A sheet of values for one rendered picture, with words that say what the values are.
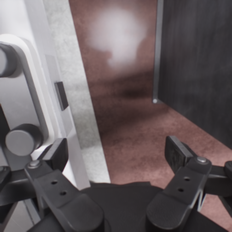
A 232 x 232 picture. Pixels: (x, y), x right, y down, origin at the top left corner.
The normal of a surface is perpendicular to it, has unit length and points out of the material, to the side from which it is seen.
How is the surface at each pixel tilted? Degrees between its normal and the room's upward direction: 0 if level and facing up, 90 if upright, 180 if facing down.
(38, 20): 90
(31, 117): 0
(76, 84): 0
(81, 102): 0
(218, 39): 90
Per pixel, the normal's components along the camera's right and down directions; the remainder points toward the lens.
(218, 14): -1.00, 0.01
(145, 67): 0.03, 0.29
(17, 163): 0.99, -0.17
